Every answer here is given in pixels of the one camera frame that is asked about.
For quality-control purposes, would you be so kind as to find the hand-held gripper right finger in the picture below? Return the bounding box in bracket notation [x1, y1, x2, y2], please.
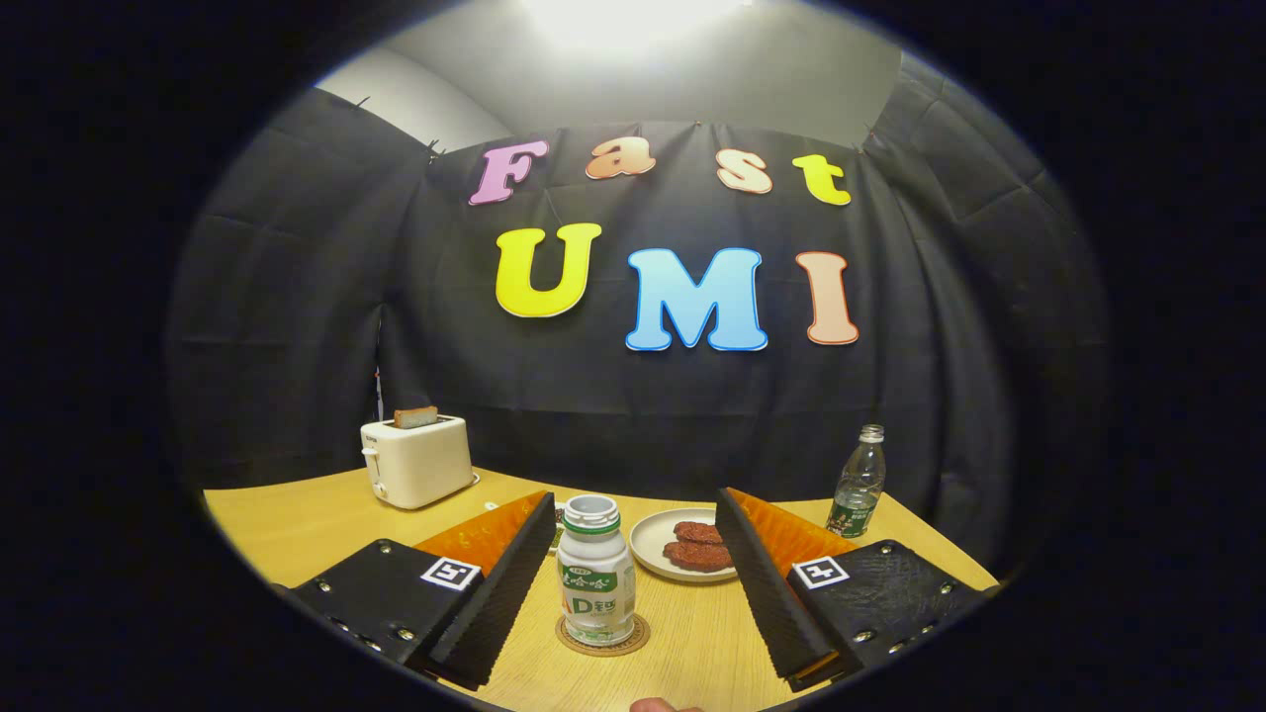
[714, 487, 1000, 693]

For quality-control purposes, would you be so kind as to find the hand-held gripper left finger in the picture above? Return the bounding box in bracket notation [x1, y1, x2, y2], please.
[285, 490, 557, 691]

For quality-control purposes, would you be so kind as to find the white juice bottle green label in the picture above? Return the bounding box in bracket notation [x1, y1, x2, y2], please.
[557, 493, 638, 648]

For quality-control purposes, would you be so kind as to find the round cork coaster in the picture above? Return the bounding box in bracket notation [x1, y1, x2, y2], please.
[555, 612, 652, 658]

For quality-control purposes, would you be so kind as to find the clear plastic water bottle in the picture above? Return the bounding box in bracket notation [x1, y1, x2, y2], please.
[826, 424, 887, 540]

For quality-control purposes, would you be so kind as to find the white round plate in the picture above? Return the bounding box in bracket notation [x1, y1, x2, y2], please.
[629, 507, 741, 583]

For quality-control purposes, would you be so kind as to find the cream toaster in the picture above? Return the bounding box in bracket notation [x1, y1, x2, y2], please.
[360, 414, 476, 511]

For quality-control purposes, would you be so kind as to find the wooden table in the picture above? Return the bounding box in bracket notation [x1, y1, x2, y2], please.
[203, 467, 1000, 712]

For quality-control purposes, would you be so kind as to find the black backdrop cloth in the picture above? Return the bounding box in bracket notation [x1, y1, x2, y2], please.
[166, 49, 1109, 575]

